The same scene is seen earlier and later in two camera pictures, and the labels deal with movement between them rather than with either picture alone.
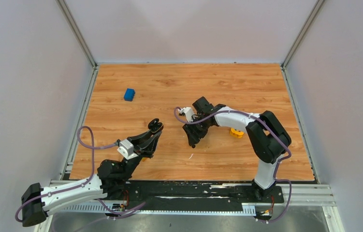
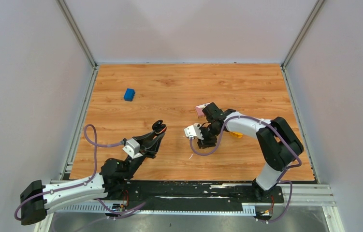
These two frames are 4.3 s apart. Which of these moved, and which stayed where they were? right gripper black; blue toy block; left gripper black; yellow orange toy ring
Moved: right gripper black
Stayed: left gripper black; blue toy block; yellow orange toy ring
